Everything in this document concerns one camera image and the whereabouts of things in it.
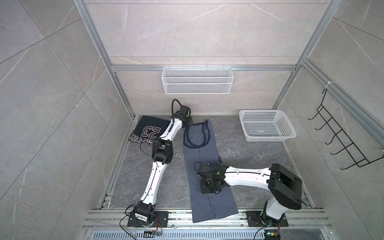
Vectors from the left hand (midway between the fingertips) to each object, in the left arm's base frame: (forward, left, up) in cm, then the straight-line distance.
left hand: (190, 118), depth 112 cm
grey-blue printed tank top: (-24, -7, -3) cm, 25 cm away
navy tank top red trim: (-7, +30, -1) cm, 31 cm away
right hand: (-51, -6, -4) cm, 52 cm away
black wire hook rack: (-52, -68, +30) cm, 91 cm away
